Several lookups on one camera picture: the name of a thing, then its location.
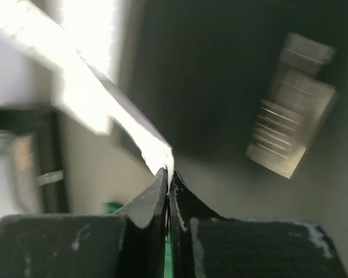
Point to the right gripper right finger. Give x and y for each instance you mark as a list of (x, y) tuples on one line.
[(205, 244)]

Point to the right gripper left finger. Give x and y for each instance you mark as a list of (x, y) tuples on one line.
[(127, 243)]

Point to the white folder black inside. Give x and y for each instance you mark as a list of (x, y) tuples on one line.
[(200, 72)]

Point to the white printed paper stack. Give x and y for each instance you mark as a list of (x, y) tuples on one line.
[(89, 96)]

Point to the black glass-lid display box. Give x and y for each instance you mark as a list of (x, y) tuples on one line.
[(39, 184)]

